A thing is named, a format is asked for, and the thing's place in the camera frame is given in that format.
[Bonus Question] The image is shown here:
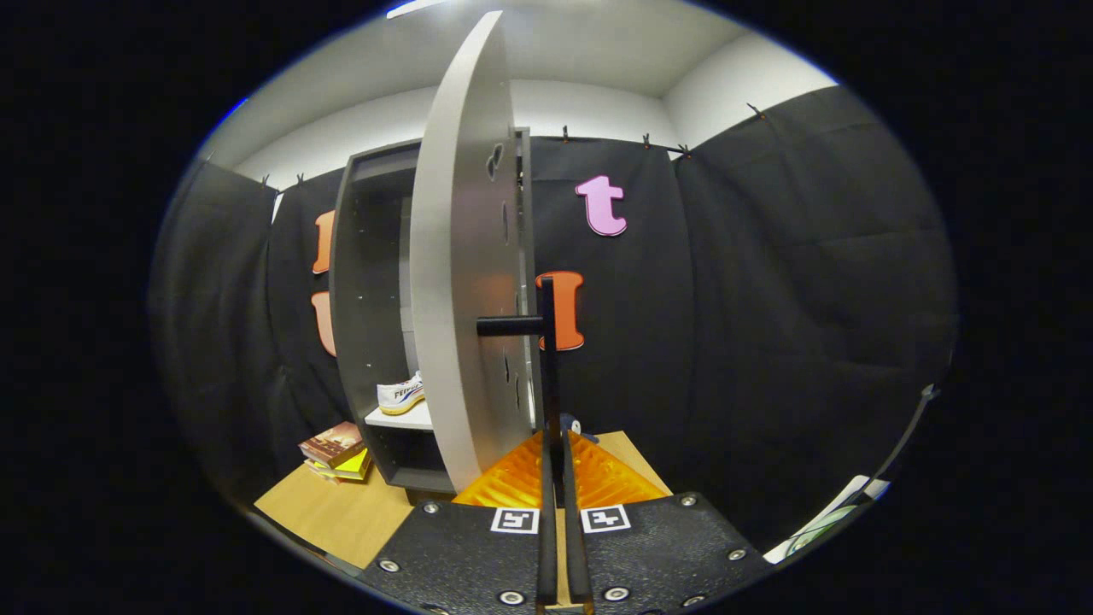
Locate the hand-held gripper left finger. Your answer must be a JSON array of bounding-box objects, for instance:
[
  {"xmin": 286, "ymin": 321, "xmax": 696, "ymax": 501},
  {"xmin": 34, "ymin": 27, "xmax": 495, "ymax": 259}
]
[{"xmin": 357, "ymin": 430, "xmax": 562, "ymax": 615}]

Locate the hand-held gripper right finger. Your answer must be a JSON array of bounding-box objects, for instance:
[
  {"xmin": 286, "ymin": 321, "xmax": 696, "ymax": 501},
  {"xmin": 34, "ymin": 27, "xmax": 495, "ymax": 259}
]
[{"xmin": 563, "ymin": 430, "xmax": 774, "ymax": 615}]

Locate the white canvas shoe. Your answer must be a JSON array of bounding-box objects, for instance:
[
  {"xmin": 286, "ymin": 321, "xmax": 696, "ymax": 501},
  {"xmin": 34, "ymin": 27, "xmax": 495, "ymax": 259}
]
[{"xmin": 377, "ymin": 371, "xmax": 426, "ymax": 417}]

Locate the black door handle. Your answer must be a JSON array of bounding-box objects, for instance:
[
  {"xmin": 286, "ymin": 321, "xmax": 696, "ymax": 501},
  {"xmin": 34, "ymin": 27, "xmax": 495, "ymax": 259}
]
[{"xmin": 476, "ymin": 274, "xmax": 565, "ymax": 505}]

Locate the dark grey shoe cabinet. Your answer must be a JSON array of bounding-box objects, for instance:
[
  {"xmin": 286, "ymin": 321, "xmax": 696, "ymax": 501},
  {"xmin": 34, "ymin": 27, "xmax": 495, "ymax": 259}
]
[{"xmin": 329, "ymin": 128, "xmax": 535, "ymax": 495}]

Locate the beige shoe cabinet door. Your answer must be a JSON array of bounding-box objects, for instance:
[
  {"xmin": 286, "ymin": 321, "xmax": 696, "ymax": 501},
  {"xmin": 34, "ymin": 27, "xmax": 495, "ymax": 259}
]
[{"xmin": 409, "ymin": 10, "xmax": 539, "ymax": 493}]

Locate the yellow book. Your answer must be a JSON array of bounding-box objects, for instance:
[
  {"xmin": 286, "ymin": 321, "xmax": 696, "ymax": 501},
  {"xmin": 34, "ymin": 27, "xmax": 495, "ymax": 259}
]
[{"xmin": 305, "ymin": 448, "xmax": 373, "ymax": 484}]

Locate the white paper sheet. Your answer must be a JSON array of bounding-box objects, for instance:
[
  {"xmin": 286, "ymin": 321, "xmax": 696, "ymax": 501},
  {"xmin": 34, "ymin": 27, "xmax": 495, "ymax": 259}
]
[{"xmin": 762, "ymin": 474, "xmax": 891, "ymax": 565}]

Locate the brown book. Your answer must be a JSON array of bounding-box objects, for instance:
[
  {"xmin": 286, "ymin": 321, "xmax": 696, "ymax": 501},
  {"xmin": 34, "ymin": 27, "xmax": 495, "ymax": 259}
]
[{"xmin": 298, "ymin": 421, "xmax": 367, "ymax": 469}]

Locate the black backdrop cloth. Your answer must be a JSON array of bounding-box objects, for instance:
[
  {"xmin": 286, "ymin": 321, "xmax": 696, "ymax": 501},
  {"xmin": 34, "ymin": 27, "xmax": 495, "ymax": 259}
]
[{"xmin": 149, "ymin": 85, "xmax": 959, "ymax": 556}]

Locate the row of black cloth clips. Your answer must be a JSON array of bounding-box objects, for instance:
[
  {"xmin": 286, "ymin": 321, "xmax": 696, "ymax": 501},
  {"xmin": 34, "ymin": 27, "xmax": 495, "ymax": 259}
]
[{"xmin": 203, "ymin": 102, "xmax": 769, "ymax": 190}]

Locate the black cable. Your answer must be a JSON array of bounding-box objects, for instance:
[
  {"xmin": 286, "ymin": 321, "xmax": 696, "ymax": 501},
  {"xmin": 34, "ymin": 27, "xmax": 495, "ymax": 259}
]
[{"xmin": 869, "ymin": 384, "xmax": 941, "ymax": 498}]

